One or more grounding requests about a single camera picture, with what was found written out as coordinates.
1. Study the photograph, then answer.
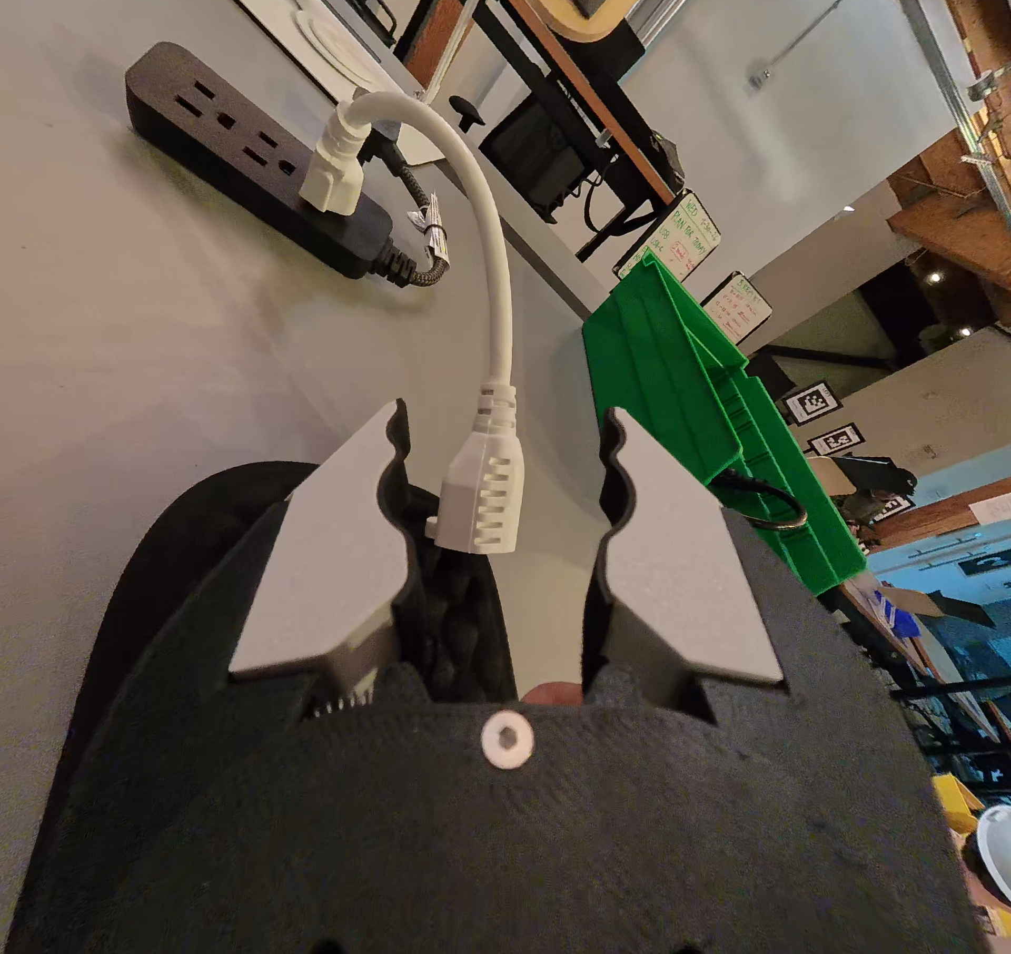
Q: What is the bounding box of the white cable tag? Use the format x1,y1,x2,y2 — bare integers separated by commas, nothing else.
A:
407,207,449,269

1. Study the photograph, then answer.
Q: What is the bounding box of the black power strip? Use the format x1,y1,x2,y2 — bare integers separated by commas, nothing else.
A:
125,41,394,281

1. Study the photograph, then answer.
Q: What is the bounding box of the wooden desk with black frame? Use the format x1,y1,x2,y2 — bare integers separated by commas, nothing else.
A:
395,0,690,261

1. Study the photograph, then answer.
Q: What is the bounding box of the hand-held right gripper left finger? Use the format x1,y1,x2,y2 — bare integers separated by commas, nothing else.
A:
227,398,420,682

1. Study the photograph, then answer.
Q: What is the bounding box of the whiteboard with red writing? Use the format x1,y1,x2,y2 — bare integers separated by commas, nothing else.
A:
701,270,774,345

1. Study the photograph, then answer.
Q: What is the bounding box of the whiteboard with green writing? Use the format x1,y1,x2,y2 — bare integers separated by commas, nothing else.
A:
614,191,722,283

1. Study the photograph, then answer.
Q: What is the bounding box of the black braided power cable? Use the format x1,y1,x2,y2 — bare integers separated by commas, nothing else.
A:
359,131,453,290

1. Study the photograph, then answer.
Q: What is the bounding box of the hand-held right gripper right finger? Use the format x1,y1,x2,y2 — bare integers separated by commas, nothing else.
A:
581,406,786,709

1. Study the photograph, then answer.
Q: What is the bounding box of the green plastic bin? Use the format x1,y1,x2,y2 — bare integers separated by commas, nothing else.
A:
582,249,870,596

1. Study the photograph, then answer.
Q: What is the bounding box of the thin black cable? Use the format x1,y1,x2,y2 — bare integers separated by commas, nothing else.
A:
713,467,809,533

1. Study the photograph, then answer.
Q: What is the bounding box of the white extension cord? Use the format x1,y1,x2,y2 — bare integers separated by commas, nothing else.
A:
299,91,526,554

